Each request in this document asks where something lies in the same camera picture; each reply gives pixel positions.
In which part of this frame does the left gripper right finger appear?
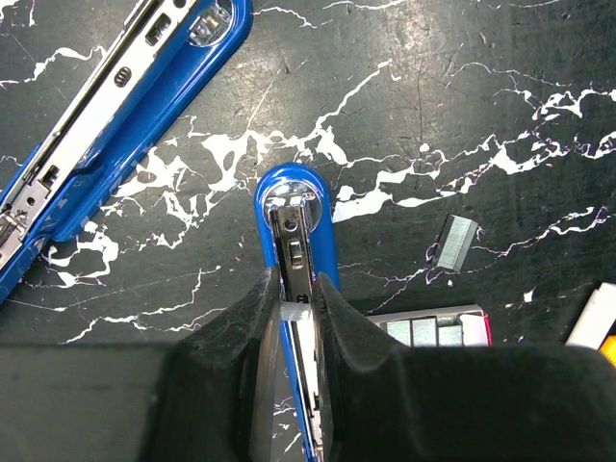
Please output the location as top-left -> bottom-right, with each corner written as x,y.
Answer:
313,274 -> 615,461

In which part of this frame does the yellow marker cap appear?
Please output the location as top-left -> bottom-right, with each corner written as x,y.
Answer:
599,335 -> 616,367

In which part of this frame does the staple tray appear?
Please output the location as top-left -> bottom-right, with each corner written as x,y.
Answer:
368,304 -> 492,347

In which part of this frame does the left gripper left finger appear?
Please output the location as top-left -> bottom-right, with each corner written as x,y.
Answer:
1,269 -> 280,461

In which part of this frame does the white marker pen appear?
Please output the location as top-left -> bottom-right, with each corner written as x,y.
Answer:
566,282 -> 615,350

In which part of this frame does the staple strip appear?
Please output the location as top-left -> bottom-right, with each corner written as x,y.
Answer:
433,215 -> 478,272
280,301 -> 312,322

